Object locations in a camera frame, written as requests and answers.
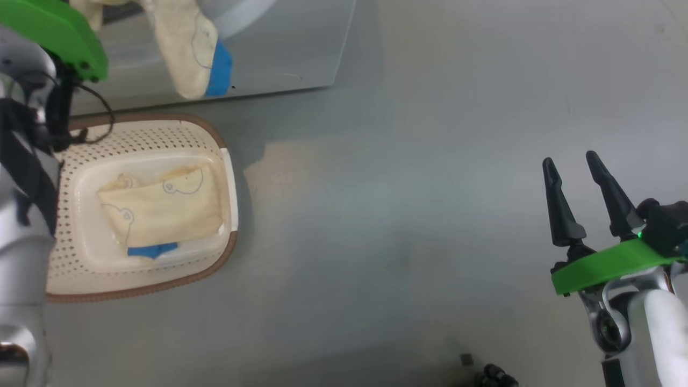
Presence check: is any cream perforated laundry basket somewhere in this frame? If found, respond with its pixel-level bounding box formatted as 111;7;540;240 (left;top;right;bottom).
45;113;240;303

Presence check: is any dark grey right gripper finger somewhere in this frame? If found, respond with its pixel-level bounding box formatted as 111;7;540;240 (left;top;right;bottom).
585;150;644;241
542;157;587;248

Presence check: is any white front-load washing machine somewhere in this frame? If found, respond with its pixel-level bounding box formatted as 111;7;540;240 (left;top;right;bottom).
70;0;357;116

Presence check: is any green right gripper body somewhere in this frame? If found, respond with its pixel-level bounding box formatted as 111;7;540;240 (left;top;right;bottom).
549;236;688;297

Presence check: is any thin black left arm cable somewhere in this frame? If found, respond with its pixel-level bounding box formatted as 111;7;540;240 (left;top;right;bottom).
69;81;115;145

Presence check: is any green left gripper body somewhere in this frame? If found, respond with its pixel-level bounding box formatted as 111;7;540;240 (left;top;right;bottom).
0;0;109;82

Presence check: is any cream garment with blue trim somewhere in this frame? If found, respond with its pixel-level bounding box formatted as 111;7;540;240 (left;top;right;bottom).
97;163;224;260
70;0;235;101

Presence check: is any black ribbed base part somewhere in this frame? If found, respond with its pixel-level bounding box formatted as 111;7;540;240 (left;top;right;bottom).
473;363;520;387

